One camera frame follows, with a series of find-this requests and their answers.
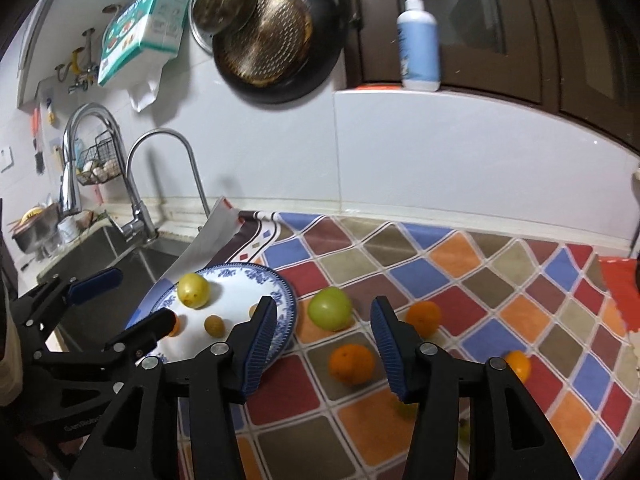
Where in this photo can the dark wooden cabinet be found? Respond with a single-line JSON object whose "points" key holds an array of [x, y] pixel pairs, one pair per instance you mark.
{"points": [[525, 35]]}

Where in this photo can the red paper sheet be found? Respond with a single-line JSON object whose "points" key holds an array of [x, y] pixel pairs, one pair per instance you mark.
{"points": [[620, 285]]}

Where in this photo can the green white tissue pack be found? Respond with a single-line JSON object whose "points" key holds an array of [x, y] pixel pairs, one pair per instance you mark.
{"points": [[145, 25]]}

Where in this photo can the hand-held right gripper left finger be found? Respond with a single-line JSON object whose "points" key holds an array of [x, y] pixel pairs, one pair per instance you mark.
{"points": [[256, 347]]}

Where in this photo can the small orange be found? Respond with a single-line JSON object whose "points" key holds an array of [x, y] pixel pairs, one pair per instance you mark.
{"points": [[519, 364], [175, 325]]}

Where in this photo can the white cup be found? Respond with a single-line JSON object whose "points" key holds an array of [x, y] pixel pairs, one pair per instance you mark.
{"points": [[68, 230]]}

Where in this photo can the green apple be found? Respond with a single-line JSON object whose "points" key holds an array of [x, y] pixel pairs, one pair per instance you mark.
{"points": [[329, 308]]}

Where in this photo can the small brown round fruit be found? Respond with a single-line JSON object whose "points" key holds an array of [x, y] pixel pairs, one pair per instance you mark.
{"points": [[215, 325], [253, 309]]}

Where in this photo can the stainless steel sink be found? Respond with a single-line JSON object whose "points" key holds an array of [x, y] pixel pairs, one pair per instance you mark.
{"points": [[115, 255]]}

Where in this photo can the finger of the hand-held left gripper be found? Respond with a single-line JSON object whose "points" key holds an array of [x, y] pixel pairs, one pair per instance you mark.
{"points": [[150, 329], [95, 286]]}

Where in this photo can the yellow-green round fruit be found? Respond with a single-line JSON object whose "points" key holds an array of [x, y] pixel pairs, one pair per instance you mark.
{"points": [[192, 290]]}

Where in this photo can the blue patterned white plate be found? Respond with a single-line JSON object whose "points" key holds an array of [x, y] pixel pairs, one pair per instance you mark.
{"points": [[235, 285]]}

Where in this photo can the white wall socket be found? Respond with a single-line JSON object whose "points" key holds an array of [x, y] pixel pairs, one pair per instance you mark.
{"points": [[6, 160]]}

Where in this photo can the white plastic bag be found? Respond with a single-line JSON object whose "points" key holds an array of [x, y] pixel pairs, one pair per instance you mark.
{"points": [[147, 90]]}

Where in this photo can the colourful diamond pattern tablecloth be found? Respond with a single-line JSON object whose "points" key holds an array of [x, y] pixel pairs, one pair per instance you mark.
{"points": [[480, 280]]}

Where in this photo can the black frying pan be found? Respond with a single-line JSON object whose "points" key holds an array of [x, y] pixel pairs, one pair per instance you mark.
{"points": [[272, 40]]}

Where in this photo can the white blue pump bottle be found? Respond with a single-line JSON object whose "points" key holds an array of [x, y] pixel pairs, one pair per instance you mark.
{"points": [[419, 45]]}

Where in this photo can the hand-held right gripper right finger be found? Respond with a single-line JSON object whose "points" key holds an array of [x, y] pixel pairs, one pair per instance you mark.
{"points": [[389, 355]]}

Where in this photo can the chrome gooseneck faucet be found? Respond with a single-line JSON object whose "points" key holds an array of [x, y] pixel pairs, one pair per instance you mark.
{"points": [[150, 135]]}

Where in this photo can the chrome spring pull-down faucet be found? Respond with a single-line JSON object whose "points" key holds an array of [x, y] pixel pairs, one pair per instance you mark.
{"points": [[72, 190]]}

